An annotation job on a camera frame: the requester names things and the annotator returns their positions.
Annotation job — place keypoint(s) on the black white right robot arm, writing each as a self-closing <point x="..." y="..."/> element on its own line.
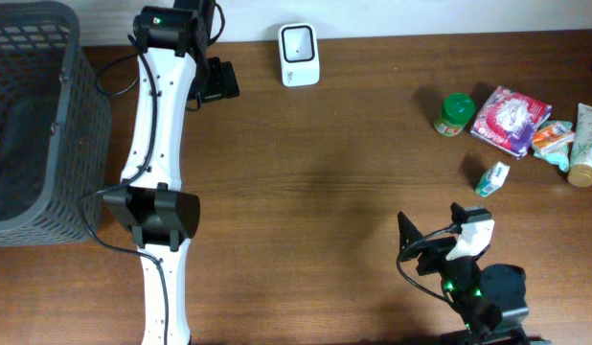
<point x="490" y="301"/>

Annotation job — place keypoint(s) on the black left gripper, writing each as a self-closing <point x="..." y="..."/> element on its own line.
<point x="224" y="80"/>

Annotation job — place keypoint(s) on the green lid jar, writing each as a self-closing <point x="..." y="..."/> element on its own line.
<point x="456" y="111"/>

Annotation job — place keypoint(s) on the orange Kleenex tissue pack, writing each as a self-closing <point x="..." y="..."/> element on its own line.
<point x="552" y="137"/>

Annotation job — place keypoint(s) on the red purple tissue pack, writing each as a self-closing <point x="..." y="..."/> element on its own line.
<point x="508" y="121"/>

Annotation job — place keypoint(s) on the white barcode scanner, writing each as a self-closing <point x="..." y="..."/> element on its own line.
<point x="299" y="54"/>

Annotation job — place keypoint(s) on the white floral cream tube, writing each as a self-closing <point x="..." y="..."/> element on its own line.
<point x="580" y="172"/>

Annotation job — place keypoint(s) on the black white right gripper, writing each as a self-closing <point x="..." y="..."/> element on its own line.
<point x="434" y="247"/>

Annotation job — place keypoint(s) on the grey plastic basket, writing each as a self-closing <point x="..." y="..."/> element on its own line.
<point x="54" y="128"/>

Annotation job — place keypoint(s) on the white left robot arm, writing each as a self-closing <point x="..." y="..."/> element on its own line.
<point x="175" y="77"/>

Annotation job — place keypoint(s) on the mint green wipes pack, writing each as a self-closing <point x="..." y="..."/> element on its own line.
<point x="557" y="157"/>

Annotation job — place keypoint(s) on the teal Kleenex tissue pack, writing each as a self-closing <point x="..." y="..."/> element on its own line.
<point x="492" y="179"/>

